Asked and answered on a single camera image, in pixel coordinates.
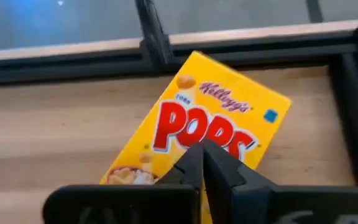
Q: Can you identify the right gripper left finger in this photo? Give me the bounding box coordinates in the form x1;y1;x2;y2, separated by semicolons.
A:
155;142;204;200

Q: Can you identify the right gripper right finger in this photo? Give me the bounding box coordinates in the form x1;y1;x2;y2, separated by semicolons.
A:
203;139;278;224

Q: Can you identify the yellow Corn Pops cereal box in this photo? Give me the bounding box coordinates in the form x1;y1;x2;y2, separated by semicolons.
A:
99;50;293;224

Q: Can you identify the black metal table frame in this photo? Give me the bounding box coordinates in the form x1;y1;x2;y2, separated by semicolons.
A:
0;0;358;187

